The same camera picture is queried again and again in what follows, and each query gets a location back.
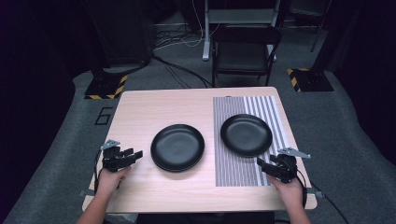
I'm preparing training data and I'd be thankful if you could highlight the thin black floor cable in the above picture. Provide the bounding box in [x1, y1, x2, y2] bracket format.
[309, 180, 350, 224]

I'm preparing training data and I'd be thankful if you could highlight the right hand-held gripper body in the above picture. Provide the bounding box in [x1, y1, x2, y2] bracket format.
[274, 147, 312, 184]

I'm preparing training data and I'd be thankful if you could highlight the hand-held gripper cable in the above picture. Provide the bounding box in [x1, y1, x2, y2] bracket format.
[293, 169, 309, 209]
[92, 148, 108, 195]

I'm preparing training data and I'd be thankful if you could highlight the right hand-held gripper cable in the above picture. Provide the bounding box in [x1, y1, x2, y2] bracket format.
[293, 169, 309, 209]

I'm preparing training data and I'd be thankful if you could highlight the hazard-striped black stand base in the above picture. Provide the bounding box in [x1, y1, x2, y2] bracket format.
[287, 67, 334, 93]
[84, 74, 129, 101]

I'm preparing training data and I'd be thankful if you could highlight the grey striped place mat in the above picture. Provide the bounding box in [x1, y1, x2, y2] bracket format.
[212, 95, 293, 188]

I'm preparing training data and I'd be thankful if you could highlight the bundle of white cables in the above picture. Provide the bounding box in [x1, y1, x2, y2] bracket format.
[153, 0, 220, 50]

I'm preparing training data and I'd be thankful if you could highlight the person's right hand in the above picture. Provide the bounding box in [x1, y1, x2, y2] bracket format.
[266, 175, 305, 210]

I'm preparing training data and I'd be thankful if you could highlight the black folding chair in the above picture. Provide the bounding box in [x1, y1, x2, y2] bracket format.
[210, 24, 283, 88]

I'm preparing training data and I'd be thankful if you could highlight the thick black floor cable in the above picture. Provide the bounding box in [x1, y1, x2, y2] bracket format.
[151, 53, 213, 89]

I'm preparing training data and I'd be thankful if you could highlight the black round plate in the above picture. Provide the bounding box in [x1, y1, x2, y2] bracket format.
[153, 161, 202, 174]
[219, 113, 274, 158]
[149, 123, 205, 171]

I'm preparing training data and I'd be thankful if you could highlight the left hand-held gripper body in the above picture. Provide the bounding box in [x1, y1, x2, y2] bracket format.
[100, 138, 129, 173]

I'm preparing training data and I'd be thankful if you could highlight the left hand-held gripper cable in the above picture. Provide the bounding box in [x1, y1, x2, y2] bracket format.
[92, 148, 108, 195]

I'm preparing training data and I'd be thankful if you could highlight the person's left hand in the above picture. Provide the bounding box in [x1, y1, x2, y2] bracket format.
[96, 165, 133, 198]

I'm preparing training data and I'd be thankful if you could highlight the person's dark clothing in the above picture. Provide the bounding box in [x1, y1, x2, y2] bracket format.
[135, 212, 276, 224]

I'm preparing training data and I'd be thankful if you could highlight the white metal desk frame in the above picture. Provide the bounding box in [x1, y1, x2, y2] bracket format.
[202, 0, 282, 62]

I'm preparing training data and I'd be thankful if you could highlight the black cabinet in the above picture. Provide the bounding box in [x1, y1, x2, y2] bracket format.
[82, 0, 158, 68]

